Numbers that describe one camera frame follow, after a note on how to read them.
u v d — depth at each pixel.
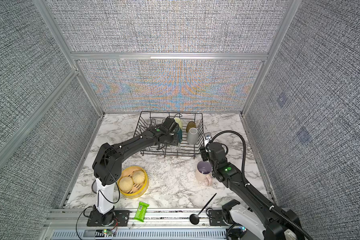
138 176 0.81
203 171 0.87
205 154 0.72
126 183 0.79
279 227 0.39
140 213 0.75
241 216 0.57
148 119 1.14
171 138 0.81
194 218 0.73
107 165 0.50
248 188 0.49
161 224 0.73
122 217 0.73
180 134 0.95
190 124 1.00
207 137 0.69
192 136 0.95
